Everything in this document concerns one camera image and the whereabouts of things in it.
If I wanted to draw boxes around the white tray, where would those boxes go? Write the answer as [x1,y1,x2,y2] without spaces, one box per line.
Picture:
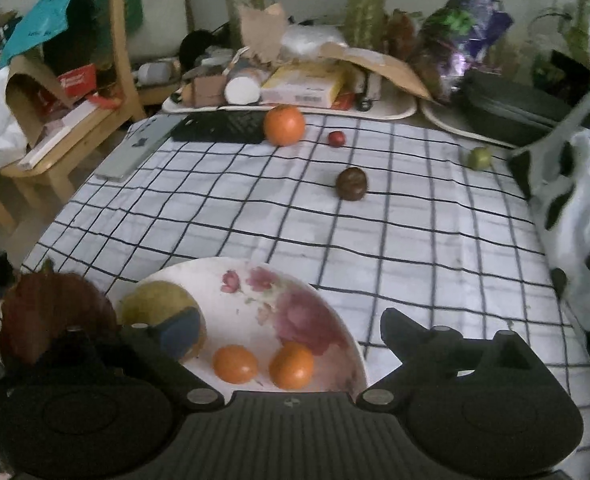
[162,85,418,121]
[420,97,518,150]

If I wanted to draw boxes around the white cylinder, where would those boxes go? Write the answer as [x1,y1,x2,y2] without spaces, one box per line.
[224,70,263,106]

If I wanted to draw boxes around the black box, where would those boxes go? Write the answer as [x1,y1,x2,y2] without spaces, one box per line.
[532,50,590,92]

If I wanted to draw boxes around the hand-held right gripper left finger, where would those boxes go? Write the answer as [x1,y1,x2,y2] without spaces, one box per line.
[50,306,226,413]

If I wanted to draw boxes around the cow print blanket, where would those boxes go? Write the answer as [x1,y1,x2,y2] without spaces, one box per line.
[508,90,590,480]

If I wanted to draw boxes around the black round object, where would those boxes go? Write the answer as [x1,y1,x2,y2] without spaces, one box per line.
[179,30,218,68]

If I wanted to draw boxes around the purple foil bag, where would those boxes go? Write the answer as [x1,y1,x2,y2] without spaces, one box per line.
[415,0,513,101]

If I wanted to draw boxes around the yellow box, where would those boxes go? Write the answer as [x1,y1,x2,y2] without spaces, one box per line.
[260,62,348,108]

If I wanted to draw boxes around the grey cylinder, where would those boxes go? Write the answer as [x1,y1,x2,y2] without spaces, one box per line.
[137,61,176,86]

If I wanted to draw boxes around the red cabbage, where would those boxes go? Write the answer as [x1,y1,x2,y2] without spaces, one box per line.
[0,260,120,366]

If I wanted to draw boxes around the brown cardboard sheet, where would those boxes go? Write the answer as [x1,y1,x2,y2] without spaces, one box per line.
[320,42,433,101]

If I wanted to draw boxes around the dark brown round fruit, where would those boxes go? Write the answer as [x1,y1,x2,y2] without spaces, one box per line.
[336,166,369,202]

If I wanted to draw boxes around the small green fruit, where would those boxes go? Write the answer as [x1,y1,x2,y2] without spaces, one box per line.
[466,146,492,171]

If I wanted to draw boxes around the small brown box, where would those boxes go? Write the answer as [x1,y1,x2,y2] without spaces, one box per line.
[192,76,226,108]

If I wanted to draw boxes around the yellow-green pear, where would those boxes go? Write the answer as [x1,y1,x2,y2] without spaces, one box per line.
[120,280,208,361]

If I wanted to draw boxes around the black white checked sheet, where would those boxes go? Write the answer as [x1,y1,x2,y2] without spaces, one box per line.
[22,110,590,461]

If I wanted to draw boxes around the torn brown paper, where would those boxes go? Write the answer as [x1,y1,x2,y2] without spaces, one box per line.
[239,2,288,61]

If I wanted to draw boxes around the grey flat device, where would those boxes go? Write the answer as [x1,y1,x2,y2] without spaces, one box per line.
[95,115,183,182]

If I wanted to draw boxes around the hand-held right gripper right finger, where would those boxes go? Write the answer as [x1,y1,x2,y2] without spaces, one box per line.
[355,307,551,413]

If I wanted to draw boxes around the black keyboard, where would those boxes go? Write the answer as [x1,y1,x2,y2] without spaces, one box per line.
[171,110,268,144]

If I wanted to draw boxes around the black case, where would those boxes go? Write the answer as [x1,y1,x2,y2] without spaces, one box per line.
[458,69,583,148]

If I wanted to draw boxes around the small orange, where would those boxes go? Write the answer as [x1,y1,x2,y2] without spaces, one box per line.
[269,341,316,391]
[212,344,260,385]

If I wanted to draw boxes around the white plastic bag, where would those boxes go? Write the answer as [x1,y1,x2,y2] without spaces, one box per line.
[281,24,348,56]

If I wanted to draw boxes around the white floral plate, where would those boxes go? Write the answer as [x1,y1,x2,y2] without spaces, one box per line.
[117,256,368,393]

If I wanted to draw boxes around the wooden chair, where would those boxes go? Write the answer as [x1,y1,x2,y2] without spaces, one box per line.
[0,0,146,233]

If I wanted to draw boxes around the teal plastic bag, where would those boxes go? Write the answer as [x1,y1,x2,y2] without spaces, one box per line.
[0,0,86,66]

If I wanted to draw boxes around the large orange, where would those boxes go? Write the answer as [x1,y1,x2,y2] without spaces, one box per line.
[263,104,307,147]

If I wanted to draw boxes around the red box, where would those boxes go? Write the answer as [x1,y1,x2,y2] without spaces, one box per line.
[57,63,98,101]

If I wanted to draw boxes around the brown paper bag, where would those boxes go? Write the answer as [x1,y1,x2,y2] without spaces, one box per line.
[5,55,76,146]

